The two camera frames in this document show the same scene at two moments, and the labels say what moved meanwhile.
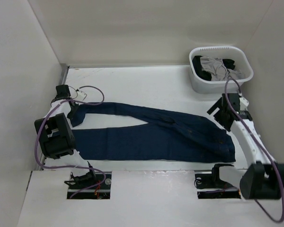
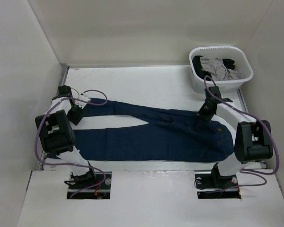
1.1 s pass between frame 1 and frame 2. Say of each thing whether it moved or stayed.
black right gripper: moved
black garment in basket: stayed
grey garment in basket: stayed
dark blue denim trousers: stayed
